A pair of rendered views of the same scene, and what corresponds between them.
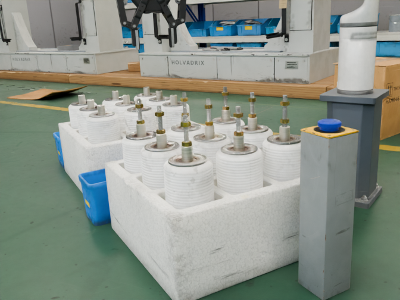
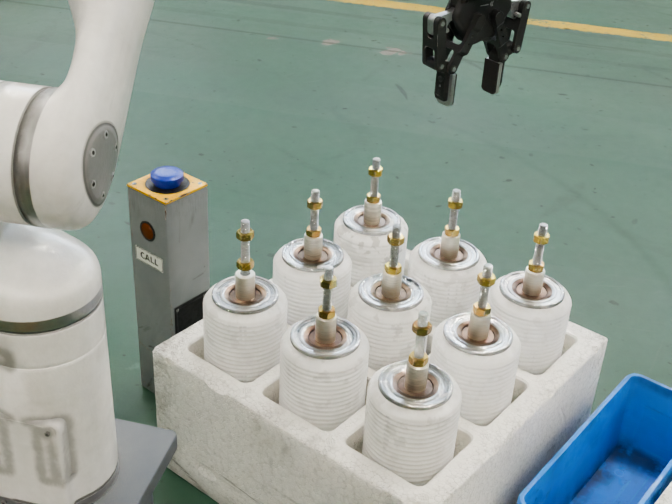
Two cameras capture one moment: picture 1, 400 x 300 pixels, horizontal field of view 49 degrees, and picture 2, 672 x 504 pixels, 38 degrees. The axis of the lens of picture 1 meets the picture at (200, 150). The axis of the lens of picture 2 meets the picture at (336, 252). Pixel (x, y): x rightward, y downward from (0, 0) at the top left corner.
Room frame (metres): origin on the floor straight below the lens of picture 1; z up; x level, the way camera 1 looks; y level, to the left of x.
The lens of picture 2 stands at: (1.79, -0.47, 0.87)
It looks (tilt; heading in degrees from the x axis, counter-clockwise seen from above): 31 degrees down; 156
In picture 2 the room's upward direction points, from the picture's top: 3 degrees clockwise
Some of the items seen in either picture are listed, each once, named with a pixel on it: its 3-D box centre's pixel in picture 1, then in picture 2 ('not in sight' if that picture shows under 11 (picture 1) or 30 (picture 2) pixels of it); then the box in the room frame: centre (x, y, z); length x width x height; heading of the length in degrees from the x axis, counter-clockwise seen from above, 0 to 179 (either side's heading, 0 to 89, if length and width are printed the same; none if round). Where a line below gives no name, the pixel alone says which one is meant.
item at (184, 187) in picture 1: (190, 204); (367, 279); (0.80, 0.02, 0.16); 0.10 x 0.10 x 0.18
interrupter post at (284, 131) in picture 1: (284, 133); (245, 285); (0.92, -0.18, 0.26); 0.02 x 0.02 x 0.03
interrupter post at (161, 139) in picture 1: (161, 140); (449, 245); (0.91, 0.08, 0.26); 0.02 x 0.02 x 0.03
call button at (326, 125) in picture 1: (329, 126); (167, 179); (0.74, -0.23, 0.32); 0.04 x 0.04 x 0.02
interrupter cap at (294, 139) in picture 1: (284, 139); (245, 295); (0.92, -0.18, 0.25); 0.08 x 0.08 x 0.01
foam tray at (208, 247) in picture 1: (212, 203); (380, 400); (0.96, -0.02, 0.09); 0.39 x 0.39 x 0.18; 28
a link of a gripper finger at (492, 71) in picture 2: (137, 39); (491, 76); (0.90, 0.11, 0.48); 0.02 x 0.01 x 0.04; 14
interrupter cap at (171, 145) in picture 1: (162, 146); (448, 254); (0.91, 0.08, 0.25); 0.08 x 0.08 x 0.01
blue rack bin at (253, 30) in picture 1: (256, 27); not in sight; (6.25, -0.86, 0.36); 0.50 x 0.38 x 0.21; 144
